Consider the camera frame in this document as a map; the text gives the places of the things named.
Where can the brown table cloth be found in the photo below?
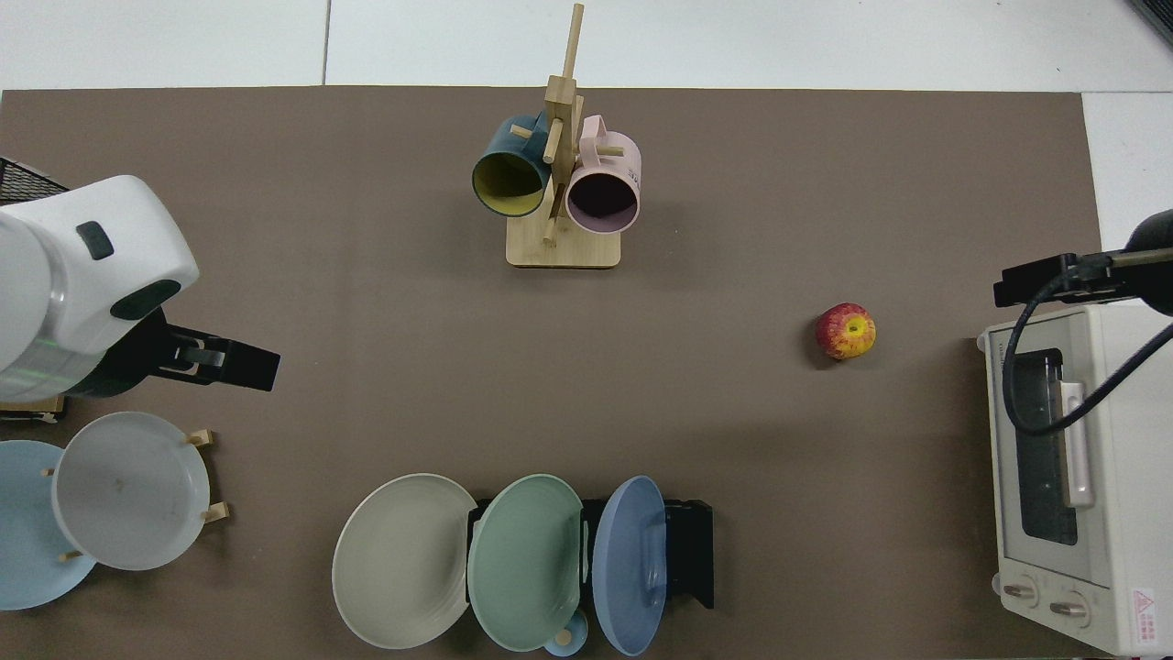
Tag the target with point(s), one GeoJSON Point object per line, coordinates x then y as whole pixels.
{"type": "Point", "coordinates": [367, 321]}

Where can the wooden cup stand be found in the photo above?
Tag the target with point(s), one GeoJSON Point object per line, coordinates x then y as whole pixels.
{"type": "Point", "coordinates": [564, 247]}

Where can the dark corner object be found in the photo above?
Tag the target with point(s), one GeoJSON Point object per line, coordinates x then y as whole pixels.
{"type": "Point", "coordinates": [1156, 16]}

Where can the small blue round thing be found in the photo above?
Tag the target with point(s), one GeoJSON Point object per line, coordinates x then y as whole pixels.
{"type": "Point", "coordinates": [568, 643]}

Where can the wooden plate rack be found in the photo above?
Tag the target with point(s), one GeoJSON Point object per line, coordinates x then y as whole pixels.
{"type": "Point", "coordinates": [209, 438]}

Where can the red yellow apple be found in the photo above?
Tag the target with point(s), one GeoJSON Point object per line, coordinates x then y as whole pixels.
{"type": "Point", "coordinates": [846, 332]}

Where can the light blue plate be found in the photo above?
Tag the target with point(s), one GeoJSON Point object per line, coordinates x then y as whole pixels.
{"type": "Point", "coordinates": [27, 532]}

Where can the beige plate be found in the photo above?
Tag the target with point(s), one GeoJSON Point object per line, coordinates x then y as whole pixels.
{"type": "Point", "coordinates": [403, 559]}

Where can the green plate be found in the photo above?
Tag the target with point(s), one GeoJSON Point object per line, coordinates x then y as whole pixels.
{"type": "Point", "coordinates": [522, 559]}

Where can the dark teal cup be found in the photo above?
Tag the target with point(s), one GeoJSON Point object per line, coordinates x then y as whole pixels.
{"type": "Point", "coordinates": [509, 183]}

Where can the pale toaster oven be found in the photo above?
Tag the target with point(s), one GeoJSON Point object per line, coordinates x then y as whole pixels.
{"type": "Point", "coordinates": [1127, 458]}

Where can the grey plate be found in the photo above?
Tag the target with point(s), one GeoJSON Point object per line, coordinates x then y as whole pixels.
{"type": "Point", "coordinates": [128, 490]}

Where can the black dish rack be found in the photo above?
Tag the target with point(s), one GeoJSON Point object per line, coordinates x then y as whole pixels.
{"type": "Point", "coordinates": [692, 550]}

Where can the pink cup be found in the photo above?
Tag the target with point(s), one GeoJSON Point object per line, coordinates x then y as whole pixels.
{"type": "Point", "coordinates": [602, 202]}

